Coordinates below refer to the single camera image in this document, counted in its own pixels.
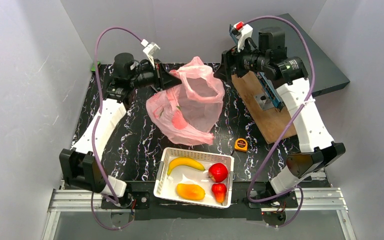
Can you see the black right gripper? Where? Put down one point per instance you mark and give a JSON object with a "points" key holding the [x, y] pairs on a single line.
{"points": [[229, 62]]}

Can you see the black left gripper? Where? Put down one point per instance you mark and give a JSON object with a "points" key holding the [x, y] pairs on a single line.
{"points": [[159, 76]]}

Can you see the pink plastic bag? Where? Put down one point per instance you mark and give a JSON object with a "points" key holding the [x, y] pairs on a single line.
{"points": [[187, 112]]}

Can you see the yellow fake banana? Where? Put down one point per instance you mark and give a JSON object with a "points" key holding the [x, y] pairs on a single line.
{"points": [[184, 161]]}

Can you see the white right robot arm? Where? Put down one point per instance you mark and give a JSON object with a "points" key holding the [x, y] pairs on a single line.
{"points": [[289, 78]]}

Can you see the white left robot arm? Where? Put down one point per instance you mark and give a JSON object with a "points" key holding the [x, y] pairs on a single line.
{"points": [[81, 165]]}

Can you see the red fake apple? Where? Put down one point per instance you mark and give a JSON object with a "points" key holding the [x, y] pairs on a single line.
{"points": [[218, 172]]}

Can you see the orange yellow fake mango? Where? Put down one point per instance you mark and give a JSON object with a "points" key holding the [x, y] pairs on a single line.
{"points": [[191, 192]]}

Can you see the red fake pear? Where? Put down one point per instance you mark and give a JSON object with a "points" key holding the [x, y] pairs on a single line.
{"points": [[219, 191]]}

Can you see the brown wooden board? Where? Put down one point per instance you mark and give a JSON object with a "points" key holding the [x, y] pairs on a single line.
{"points": [[270, 122]]}

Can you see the green black small object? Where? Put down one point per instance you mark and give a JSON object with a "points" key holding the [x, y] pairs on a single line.
{"points": [[95, 66]]}

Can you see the orange tape measure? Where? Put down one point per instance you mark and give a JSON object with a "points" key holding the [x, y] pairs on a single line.
{"points": [[241, 145]]}

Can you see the dark teal flat box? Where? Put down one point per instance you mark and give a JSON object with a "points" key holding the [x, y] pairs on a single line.
{"points": [[328, 77]]}

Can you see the white perforated plastic basket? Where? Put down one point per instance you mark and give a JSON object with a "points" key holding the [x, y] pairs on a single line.
{"points": [[165, 185]]}

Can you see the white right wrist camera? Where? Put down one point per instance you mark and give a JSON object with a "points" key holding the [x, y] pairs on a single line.
{"points": [[239, 33]]}

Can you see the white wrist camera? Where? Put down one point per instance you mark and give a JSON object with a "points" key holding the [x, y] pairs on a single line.
{"points": [[150, 48], [239, 33]]}

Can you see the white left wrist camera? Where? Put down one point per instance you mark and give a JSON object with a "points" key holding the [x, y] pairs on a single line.
{"points": [[150, 48]]}

